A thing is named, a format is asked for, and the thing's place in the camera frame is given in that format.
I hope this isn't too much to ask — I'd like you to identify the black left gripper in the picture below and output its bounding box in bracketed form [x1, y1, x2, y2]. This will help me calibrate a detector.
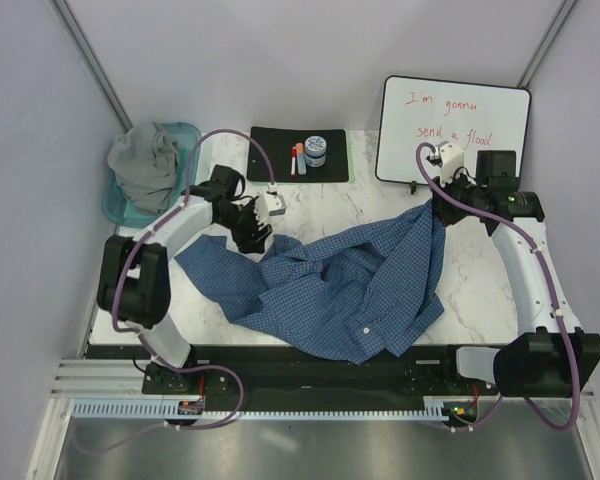
[217, 197, 273, 255]

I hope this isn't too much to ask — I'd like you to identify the blue checkered long sleeve shirt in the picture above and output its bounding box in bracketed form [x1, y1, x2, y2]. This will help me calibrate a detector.
[176, 202, 445, 364]

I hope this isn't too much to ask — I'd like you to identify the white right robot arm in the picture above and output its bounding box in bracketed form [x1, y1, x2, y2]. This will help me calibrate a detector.
[430, 142, 600, 398]

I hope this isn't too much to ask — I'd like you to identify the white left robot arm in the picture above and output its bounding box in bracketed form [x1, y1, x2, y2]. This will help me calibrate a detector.
[96, 165, 286, 393]

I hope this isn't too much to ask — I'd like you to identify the black clipboard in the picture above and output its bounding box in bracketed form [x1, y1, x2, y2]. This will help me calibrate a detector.
[249, 126, 350, 184]

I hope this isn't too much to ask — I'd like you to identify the red marker pen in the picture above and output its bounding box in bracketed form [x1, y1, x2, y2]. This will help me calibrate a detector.
[290, 146, 297, 178]

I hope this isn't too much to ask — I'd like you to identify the blue lidded small jar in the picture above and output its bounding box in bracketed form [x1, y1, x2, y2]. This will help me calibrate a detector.
[304, 135, 327, 168]

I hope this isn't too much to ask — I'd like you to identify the grey crumpled shirt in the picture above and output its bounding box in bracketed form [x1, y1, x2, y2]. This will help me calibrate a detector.
[107, 122, 181, 214]

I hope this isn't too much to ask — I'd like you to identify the teal plastic bin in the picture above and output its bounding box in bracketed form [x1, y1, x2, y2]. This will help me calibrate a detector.
[101, 122, 201, 228]

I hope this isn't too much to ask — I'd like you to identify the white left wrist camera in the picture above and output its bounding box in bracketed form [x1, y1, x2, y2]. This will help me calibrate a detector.
[255, 184, 286, 221]

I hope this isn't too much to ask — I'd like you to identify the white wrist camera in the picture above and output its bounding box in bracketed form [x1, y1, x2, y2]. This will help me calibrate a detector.
[429, 141, 464, 187]
[255, 184, 286, 221]

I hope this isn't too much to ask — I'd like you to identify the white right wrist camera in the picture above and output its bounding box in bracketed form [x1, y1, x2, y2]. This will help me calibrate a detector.
[429, 141, 464, 187]

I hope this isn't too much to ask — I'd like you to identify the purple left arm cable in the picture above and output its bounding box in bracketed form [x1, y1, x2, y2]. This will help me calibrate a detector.
[110, 128, 280, 441]

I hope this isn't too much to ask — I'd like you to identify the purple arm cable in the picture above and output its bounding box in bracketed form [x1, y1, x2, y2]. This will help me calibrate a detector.
[110, 128, 280, 441]
[416, 142, 581, 435]

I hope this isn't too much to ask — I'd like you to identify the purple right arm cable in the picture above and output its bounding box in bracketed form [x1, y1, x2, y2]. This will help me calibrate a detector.
[416, 142, 581, 435]

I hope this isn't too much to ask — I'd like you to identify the white whiteboard black frame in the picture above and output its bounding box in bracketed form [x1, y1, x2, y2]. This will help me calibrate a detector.
[375, 75, 531, 185]

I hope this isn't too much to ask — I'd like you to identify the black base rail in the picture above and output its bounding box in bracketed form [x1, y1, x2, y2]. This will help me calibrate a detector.
[142, 345, 498, 410]

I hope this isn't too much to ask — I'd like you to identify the white slotted cable duct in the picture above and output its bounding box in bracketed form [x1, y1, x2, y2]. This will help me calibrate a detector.
[72, 394, 486, 421]

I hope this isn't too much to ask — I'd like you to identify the aluminium extrusion frame rail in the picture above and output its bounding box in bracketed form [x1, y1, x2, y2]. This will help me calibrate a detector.
[49, 357, 596, 401]

